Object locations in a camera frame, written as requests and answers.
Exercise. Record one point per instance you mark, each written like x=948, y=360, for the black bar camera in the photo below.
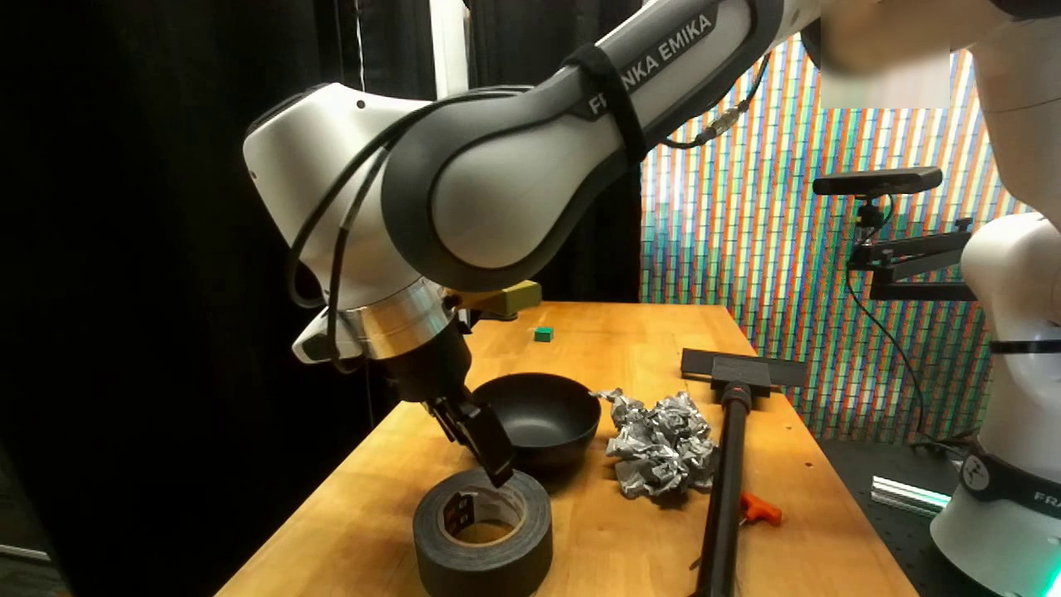
x=881, y=181

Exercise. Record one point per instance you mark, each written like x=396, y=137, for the crumpled silver foil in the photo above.
x=659, y=448

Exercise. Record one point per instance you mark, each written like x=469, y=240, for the small orange object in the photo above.
x=761, y=511

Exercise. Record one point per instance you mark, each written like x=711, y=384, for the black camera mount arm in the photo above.
x=912, y=260

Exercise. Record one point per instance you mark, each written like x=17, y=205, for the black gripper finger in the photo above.
x=444, y=418
x=485, y=443

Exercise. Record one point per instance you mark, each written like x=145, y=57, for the black tape roll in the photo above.
x=482, y=567

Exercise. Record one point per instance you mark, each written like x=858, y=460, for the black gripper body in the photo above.
x=426, y=370

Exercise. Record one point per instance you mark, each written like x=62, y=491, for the wrist camera mount plate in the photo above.
x=510, y=301

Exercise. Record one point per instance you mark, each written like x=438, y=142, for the small green block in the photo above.
x=542, y=333

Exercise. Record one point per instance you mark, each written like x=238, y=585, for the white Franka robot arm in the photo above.
x=499, y=186

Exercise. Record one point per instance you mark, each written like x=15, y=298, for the black bowl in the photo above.
x=553, y=425

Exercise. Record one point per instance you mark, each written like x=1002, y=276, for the aluminium profile bar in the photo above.
x=912, y=491

